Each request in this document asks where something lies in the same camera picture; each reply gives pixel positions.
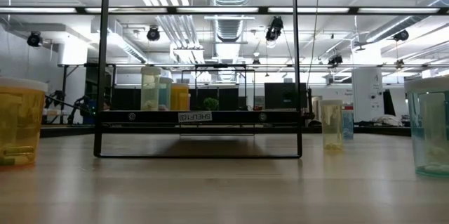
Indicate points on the silver ventilation duct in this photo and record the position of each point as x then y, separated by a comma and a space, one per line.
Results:
228, 29

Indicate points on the teal medicine bottle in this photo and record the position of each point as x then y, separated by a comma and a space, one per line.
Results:
429, 129

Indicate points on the blue medicine bottle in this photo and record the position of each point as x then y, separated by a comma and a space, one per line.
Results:
166, 94
348, 124

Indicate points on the black aluminium table frame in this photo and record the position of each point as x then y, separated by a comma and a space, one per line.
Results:
70, 132

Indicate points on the black background shelving rack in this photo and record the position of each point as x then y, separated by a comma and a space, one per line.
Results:
92, 83

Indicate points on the small green background plant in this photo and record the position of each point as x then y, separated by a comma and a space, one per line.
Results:
210, 104

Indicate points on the black background robot arm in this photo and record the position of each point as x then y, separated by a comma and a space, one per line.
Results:
82, 106

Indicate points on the yellow-green medicine bottle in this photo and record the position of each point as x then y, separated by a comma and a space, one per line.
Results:
151, 90
331, 125

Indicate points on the white pillar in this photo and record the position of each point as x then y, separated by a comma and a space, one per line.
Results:
365, 90

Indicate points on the black background monitor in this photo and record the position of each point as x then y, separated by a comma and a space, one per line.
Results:
286, 95

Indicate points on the large orange medicine bottle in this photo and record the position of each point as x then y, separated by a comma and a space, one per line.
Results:
180, 97
21, 122

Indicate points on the wooden shelf with black frame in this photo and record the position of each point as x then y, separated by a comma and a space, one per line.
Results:
228, 117

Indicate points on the red white background box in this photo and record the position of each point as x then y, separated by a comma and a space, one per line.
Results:
348, 106

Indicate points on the black hanging camera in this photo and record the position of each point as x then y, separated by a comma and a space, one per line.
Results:
34, 39
401, 35
153, 33
335, 59
274, 29

